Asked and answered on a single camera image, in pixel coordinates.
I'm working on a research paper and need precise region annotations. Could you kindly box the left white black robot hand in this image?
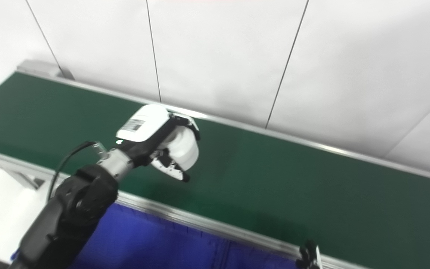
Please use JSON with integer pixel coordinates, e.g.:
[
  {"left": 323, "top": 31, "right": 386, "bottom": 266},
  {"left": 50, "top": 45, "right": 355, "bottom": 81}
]
[{"left": 116, "top": 104, "right": 201, "bottom": 183}]

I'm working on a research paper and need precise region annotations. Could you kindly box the grey conveyor support bracket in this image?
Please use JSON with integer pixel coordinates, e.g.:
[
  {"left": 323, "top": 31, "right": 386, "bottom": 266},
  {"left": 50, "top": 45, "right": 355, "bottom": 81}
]
[{"left": 9, "top": 169, "right": 46, "bottom": 191}]

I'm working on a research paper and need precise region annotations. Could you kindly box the large blue plastic bin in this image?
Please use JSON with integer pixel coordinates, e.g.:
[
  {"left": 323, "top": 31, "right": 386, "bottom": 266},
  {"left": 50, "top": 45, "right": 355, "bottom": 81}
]
[
  {"left": 68, "top": 203, "right": 230, "bottom": 269},
  {"left": 224, "top": 241, "right": 302, "bottom": 269}
]

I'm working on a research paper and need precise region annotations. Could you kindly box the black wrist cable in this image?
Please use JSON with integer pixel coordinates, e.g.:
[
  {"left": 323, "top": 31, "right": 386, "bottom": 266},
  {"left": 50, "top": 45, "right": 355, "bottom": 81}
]
[{"left": 47, "top": 140, "right": 108, "bottom": 204}]

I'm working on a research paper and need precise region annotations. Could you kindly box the white cylindrical part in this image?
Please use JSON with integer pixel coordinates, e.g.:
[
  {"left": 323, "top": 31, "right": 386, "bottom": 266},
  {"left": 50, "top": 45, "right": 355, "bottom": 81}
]
[{"left": 166, "top": 126, "right": 200, "bottom": 171}]

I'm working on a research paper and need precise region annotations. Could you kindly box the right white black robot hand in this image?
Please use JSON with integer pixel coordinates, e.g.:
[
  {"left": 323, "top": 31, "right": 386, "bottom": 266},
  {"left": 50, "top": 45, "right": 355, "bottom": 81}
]
[{"left": 296, "top": 240, "right": 322, "bottom": 269}]

